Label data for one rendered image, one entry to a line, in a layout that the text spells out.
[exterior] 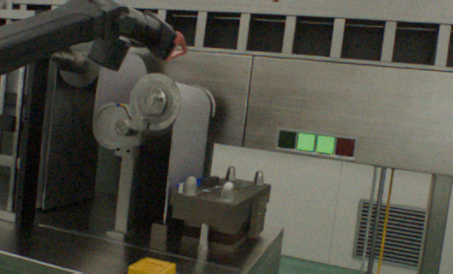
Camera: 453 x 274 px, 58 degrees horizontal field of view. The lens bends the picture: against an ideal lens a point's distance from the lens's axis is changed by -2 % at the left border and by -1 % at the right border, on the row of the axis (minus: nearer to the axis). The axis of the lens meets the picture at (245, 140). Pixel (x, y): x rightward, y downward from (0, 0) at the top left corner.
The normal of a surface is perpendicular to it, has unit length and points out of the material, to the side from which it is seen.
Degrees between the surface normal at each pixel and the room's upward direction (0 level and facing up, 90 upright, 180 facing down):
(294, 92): 90
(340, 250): 90
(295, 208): 90
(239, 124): 90
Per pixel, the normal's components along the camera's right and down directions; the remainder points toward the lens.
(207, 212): -0.27, 0.02
